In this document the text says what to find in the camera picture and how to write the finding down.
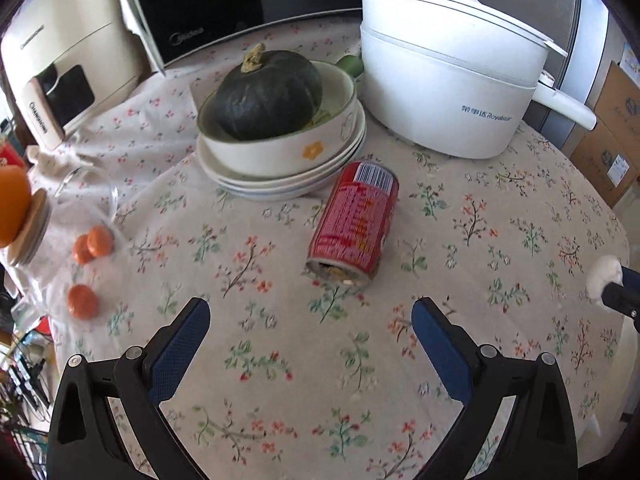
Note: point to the red beverage can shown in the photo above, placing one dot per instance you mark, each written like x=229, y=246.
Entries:
x=348, y=242

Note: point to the grey refrigerator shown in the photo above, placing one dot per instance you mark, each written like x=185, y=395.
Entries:
x=578, y=26

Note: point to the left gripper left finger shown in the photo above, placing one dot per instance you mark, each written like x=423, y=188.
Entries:
x=84, y=442

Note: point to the white tissue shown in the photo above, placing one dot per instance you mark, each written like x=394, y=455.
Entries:
x=605, y=271

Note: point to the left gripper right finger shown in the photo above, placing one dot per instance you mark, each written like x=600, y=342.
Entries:
x=539, y=440

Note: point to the dark green pumpkin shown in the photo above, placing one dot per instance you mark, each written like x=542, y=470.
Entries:
x=271, y=93

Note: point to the small tangerine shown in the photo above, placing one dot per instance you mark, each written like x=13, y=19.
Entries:
x=82, y=302
x=81, y=252
x=100, y=241

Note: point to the white flower-print bowl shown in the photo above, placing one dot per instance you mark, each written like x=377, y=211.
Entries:
x=326, y=135

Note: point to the large orange fruit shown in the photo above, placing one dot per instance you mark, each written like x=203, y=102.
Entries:
x=15, y=198

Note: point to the glass jar with wooden lid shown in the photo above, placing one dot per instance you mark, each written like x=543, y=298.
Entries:
x=40, y=260

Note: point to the white electric cooking pot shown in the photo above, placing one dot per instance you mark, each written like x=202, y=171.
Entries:
x=456, y=76

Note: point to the floral tablecloth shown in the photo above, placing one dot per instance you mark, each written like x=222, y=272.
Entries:
x=299, y=378

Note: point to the lower cardboard box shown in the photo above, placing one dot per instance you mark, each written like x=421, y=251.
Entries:
x=608, y=155

